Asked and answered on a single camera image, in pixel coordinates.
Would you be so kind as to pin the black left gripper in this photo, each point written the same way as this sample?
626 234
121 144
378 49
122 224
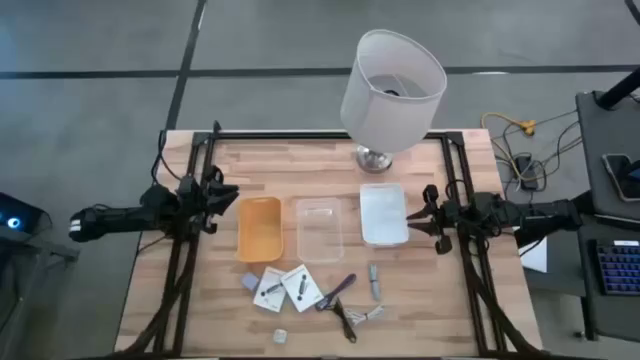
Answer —
195 200

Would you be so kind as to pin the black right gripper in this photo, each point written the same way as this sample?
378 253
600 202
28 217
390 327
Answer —
448 217

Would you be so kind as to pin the white green card reader box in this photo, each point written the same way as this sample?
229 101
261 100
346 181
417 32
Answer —
267 297
306 295

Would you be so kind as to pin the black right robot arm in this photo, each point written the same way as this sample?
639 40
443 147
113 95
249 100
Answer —
530 215

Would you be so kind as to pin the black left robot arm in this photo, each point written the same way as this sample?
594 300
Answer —
120 220

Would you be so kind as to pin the white plastic bin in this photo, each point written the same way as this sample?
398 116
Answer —
384 215

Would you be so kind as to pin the orange plastic bin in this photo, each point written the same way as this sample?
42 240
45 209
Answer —
260 230

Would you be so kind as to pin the clear plastic bin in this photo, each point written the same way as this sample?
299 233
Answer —
320 235

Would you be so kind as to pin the small lavender grey adapter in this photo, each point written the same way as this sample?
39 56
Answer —
250 281

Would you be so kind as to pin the black power brick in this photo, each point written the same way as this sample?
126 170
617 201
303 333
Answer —
526 172

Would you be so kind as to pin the white paper sheet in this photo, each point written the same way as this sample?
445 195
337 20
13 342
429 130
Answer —
537 257

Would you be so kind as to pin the white shade table lamp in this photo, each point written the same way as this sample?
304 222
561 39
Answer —
390 100

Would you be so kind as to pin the small white charger cube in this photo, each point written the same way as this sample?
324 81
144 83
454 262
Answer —
280 336

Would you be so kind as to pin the dark grey side table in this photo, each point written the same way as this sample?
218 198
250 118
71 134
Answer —
600 140

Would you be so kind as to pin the grey stand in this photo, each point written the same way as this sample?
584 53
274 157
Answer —
30 250

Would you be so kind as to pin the black device with blue light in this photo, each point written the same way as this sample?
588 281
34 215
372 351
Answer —
20 210

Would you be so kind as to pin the black smartphone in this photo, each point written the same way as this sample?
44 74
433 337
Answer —
620 175

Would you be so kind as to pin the blue backlit keyboard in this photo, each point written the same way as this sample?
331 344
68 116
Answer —
620 270

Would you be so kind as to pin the dark grey desk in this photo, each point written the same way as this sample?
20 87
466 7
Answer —
615 315

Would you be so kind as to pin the black pole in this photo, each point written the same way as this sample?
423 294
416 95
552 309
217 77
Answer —
620 90

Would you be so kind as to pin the black aluminium rig frame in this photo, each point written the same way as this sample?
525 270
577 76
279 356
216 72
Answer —
300 135

